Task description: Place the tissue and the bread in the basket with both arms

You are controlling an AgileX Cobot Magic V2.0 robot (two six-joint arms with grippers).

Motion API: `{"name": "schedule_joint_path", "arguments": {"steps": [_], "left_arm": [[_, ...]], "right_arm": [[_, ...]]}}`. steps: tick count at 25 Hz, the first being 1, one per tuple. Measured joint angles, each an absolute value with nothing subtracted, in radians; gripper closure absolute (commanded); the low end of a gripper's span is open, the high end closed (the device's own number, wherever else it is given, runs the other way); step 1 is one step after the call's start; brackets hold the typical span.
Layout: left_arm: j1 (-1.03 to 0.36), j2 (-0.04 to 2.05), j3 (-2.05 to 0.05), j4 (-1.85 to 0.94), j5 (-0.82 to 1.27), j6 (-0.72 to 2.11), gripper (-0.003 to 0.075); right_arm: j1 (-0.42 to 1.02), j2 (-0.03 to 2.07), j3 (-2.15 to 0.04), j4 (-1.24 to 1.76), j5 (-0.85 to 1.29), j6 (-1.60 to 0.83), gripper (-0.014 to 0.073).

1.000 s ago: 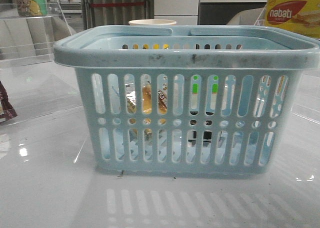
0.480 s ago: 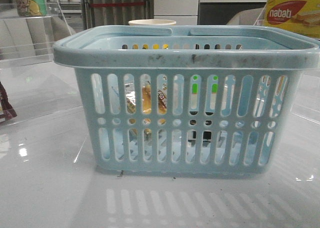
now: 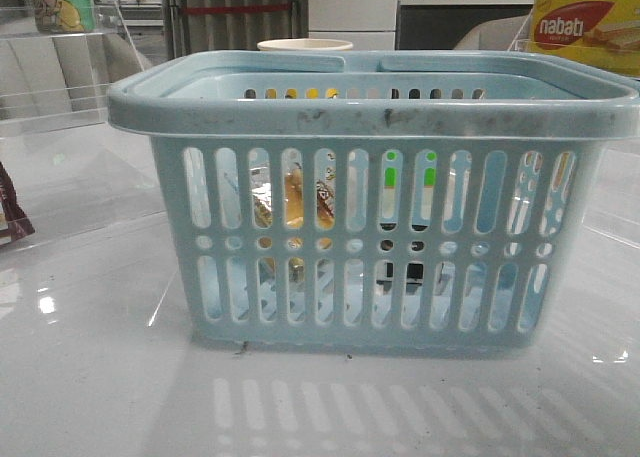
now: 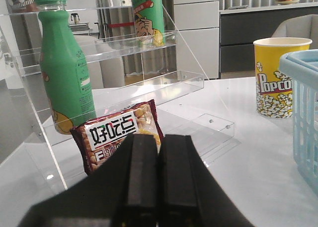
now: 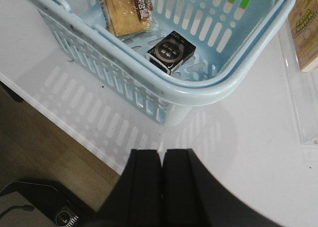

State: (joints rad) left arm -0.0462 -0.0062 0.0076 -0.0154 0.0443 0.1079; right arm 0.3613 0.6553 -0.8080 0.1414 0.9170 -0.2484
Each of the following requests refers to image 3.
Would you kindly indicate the packaged yellow bread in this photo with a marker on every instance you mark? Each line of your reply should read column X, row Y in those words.
column 293, row 206

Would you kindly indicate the light blue plastic basket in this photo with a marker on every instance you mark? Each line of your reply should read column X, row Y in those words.
column 459, row 178

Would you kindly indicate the yellow popcorn paper cup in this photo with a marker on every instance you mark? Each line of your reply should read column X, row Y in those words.
column 304, row 44

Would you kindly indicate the white cabinet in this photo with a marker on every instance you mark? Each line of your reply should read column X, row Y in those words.
column 367, row 24

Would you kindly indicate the clear acrylic right stand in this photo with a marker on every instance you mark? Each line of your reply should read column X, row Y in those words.
column 520, row 33

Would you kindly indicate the maroon almond cracker packet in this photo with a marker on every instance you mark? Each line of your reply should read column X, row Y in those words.
column 15, row 224

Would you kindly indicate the clear acrylic display shelf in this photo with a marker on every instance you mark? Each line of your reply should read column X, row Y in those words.
column 73, row 173

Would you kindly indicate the green snack bag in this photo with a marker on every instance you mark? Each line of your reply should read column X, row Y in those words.
column 64, row 16

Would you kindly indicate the yellow nabati wafer box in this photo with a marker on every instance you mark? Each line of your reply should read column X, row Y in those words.
column 599, row 33

